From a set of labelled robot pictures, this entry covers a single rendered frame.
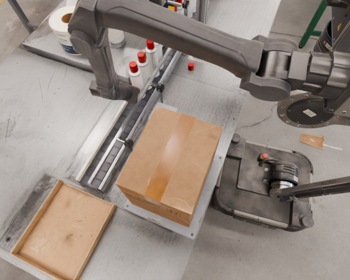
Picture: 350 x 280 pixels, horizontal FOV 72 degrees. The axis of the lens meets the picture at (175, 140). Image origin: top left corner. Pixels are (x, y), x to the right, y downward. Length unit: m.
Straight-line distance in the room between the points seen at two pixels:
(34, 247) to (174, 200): 0.61
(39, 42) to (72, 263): 1.15
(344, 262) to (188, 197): 1.54
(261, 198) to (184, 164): 1.02
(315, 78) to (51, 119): 1.12
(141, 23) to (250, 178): 1.38
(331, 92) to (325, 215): 1.64
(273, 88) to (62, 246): 0.90
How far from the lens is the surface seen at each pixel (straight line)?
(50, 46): 1.57
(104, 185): 1.02
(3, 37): 3.45
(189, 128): 0.79
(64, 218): 1.09
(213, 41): 0.47
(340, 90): 0.53
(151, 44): 1.11
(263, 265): 1.89
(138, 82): 1.08
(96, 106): 1.26
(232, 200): 1.64
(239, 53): 0.49
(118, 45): 1.42
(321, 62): 0.52
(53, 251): 1.08
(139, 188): 0.72
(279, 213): 1.71
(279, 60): 0.52
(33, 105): 1.41
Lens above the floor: 1.81
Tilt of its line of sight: 63 degrees down
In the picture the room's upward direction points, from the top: 3 degrees counter-clockwise
